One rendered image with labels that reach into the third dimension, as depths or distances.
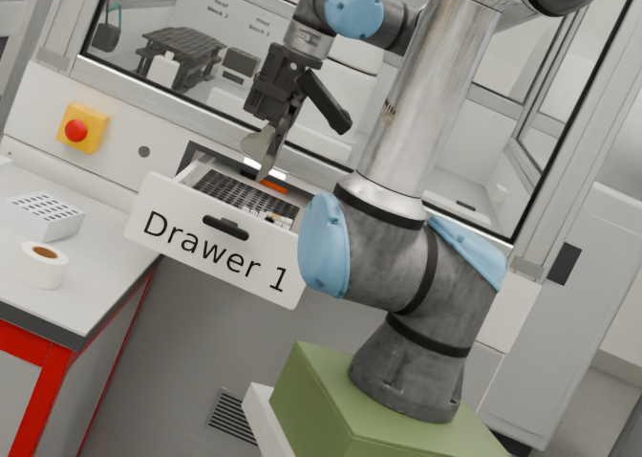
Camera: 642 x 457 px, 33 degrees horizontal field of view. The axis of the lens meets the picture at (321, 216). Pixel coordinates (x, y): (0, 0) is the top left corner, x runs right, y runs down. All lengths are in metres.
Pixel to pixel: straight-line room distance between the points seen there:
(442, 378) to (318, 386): 0.15
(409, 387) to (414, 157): 0.29
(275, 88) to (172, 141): 0.37
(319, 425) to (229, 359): 0.77
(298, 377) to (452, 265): 0.26
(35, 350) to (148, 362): 0.63
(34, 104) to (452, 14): 1.02
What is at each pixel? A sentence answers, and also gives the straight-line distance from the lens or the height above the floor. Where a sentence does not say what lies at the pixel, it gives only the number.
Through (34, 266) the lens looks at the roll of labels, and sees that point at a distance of 1.55.
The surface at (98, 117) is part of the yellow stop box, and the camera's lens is 1.99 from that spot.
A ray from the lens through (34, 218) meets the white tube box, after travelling 1.72.
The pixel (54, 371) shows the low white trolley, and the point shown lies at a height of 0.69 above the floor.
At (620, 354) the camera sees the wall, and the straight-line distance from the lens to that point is 5.69.
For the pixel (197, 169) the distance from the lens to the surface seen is 2.01.
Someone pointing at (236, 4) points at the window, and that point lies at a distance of 1.98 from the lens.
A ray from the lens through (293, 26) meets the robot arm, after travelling 1.69.
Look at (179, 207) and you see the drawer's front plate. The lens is 1.67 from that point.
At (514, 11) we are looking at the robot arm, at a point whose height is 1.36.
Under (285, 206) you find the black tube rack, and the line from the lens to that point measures 1.93.
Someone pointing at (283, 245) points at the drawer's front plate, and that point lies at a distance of 1.66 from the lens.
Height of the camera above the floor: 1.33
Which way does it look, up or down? 13 degrees down
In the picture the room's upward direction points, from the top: 24 degrees clockwise
